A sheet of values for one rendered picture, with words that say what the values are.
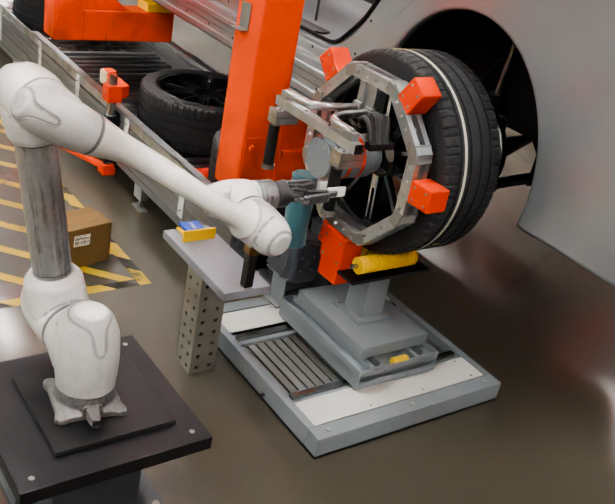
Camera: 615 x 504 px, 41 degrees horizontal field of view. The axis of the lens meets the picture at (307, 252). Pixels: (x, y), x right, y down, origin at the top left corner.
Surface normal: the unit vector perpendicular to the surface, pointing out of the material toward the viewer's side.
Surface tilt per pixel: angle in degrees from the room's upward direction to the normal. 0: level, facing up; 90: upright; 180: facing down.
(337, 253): 90
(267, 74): 90
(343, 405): 0
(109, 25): 90
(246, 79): 90
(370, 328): 0
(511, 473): 0
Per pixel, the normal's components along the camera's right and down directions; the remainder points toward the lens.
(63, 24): 0.55, 0.47
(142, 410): 0.18, -0.88
